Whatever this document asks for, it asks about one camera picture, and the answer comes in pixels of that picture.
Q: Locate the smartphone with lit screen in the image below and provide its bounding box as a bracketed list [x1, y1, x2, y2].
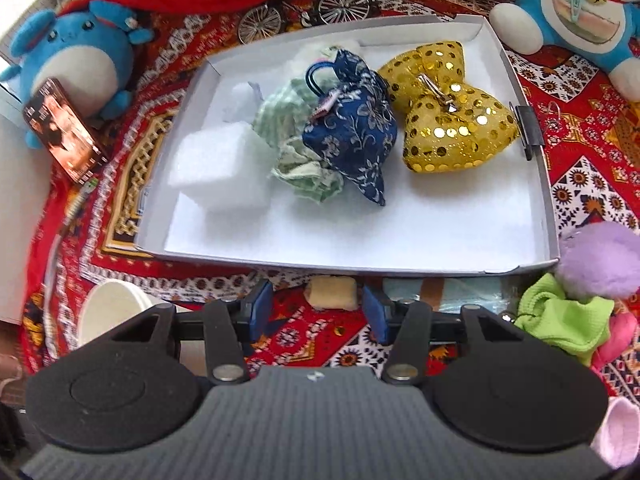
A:
[23, 78, 107, 184]

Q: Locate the Doraemon plush toy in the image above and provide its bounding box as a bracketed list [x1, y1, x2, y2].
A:
[489, 0, 639, 102]

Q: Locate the navy floral pouch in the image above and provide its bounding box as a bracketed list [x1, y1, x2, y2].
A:
[302, 49, 398, 207]

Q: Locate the black binder clip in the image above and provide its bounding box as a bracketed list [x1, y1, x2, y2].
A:
[509, 103, 544, 162]

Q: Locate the white fluffy plush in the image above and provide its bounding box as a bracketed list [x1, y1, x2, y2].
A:
[286, 39, 362, 79]

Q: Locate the pale pink sock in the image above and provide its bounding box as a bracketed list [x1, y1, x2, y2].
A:
[590, 396, 640, 468]

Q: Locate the white foam block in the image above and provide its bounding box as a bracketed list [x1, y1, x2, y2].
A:
[168, 122, 276, 212]

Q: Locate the pink soft flower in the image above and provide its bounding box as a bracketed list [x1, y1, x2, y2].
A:
[591, 312, 638, 373]

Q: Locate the green checked scrunchie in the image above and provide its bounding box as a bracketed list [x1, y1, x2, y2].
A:
[252, 78, 344, 204]

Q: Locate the blue round plush toy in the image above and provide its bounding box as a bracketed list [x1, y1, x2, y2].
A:
[1, 0, 154, 120]

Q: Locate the gold sequin bow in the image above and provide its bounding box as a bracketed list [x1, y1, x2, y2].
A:
[378, 40, 520, 174]

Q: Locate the miniature bicycle model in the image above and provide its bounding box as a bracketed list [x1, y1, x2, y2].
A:
[236, 0, 378, 44]

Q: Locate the purple fluffy plush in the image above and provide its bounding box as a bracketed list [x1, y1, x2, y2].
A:
[554, 221, 640, 300]

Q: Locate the lime green cloth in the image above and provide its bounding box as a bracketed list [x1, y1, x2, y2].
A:
[514, 273, 614, 367]

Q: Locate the white paper cup cat drawing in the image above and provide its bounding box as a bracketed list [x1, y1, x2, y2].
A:
[77, 280, 165, 348]

